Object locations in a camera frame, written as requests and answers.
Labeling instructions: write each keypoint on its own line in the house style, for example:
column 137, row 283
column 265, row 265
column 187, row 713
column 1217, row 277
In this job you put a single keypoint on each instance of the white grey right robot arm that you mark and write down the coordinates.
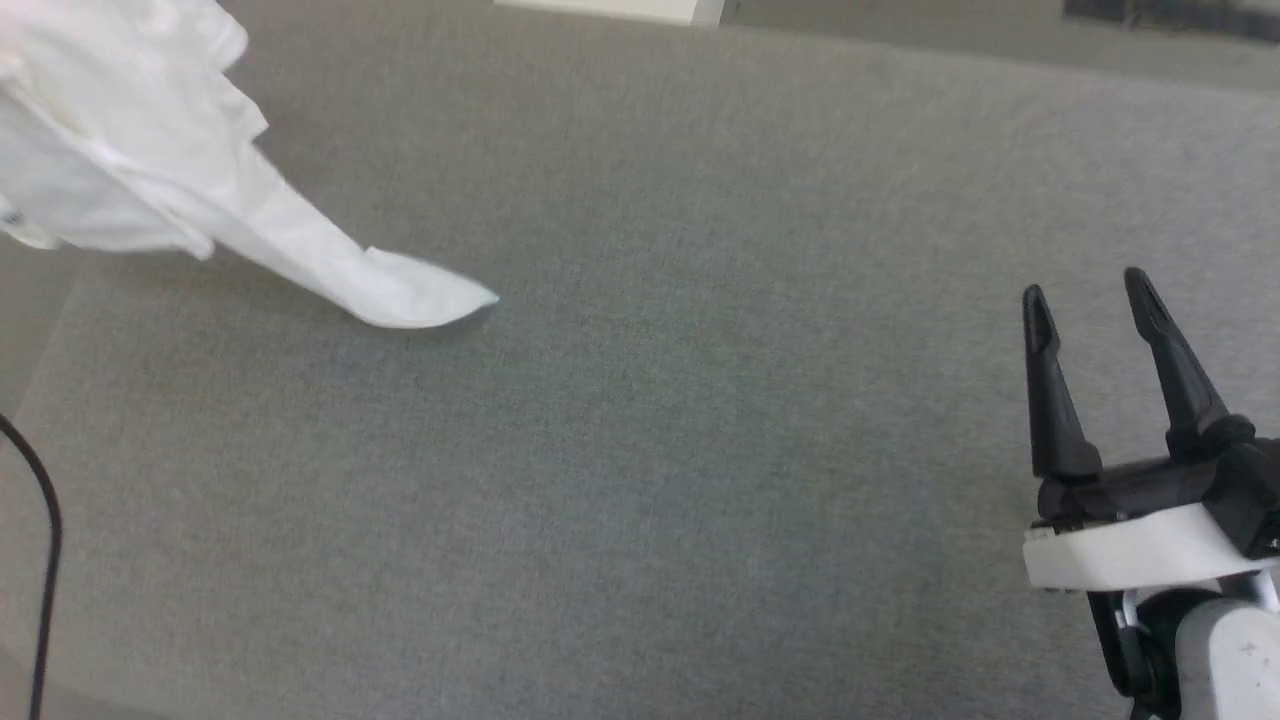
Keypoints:
column 1230, row 660

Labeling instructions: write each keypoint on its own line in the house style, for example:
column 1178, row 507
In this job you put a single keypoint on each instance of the grey fabric work surface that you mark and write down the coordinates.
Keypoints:
column 700, row 450

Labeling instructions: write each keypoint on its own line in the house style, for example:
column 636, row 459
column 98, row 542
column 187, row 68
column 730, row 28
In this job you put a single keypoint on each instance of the white garment with grey stitching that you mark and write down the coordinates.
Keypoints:
column 130, row 140

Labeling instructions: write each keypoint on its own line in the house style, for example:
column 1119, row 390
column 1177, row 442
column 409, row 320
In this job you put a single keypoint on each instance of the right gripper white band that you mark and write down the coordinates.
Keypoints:
column 1130, row 545

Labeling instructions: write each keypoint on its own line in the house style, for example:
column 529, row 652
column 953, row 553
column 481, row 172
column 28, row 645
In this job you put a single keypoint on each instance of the white box pillar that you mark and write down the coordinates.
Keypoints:
column 620, row 8

